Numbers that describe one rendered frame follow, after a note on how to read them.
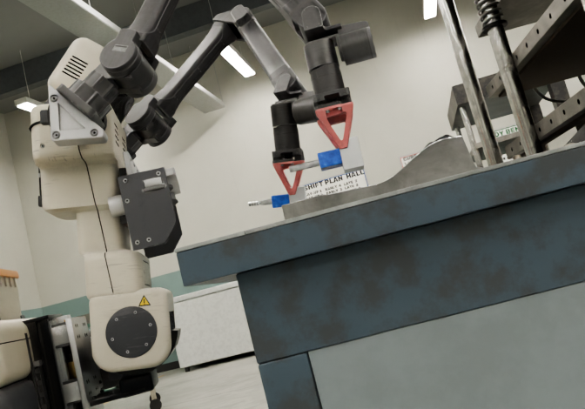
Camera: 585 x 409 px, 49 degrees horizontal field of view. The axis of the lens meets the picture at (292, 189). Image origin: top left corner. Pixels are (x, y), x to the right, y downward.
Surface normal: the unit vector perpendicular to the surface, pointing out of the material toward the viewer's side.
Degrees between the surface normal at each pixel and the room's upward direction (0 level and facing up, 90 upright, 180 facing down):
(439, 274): 90
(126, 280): 90
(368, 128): 90
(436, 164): 90
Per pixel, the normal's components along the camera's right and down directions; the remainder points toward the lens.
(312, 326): -0.08, -0.12
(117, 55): -0.26, -0.45
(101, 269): 0.12, -0.18
